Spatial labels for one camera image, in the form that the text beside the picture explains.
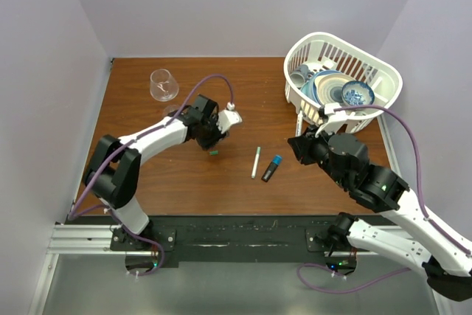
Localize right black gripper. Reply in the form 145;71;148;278
288;122;348;188

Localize blue marker cap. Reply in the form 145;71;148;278
272;155;282;165

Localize black marker pen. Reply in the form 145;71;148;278
261;162;278;182

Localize white pen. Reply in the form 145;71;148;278
295;111;303;136
251;152;260;179

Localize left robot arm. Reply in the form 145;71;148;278
83;94;243;250

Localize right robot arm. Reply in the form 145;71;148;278
288;127;471;302

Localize light blue plate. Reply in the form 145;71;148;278
301;71;325;103

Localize beige blue plate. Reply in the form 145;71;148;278
317;71;353;105

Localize clear wine glass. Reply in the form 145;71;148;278
150;69;180;117

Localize grey mug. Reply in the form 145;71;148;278
290;64;314;89

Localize blue patterned bowl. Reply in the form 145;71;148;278
341;80;375;106

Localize white plastic dish basket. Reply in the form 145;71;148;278
283;32;403;124

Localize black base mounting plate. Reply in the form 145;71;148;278
110;215;372;270

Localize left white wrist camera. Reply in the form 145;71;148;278
217;102;243;134

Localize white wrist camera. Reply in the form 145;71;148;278
217;102;243;134
316;103;349;136

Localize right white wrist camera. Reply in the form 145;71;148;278
316;103;349;136

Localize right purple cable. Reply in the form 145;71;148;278
297;104;472;292

